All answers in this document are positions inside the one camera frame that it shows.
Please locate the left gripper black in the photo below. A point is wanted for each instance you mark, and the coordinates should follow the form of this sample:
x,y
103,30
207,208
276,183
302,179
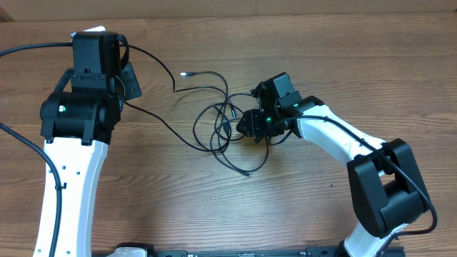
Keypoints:
x,y
133,88

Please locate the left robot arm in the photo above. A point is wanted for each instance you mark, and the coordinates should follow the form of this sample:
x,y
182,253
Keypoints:
x,y
78,119

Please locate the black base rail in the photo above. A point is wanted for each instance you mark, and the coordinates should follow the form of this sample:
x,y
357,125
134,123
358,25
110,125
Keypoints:
x,y
140,249

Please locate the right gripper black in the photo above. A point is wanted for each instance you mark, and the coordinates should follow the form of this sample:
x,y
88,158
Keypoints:
x,y
253,121

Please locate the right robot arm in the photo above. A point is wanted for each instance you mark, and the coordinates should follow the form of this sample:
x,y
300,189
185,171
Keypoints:
x,y
387,189

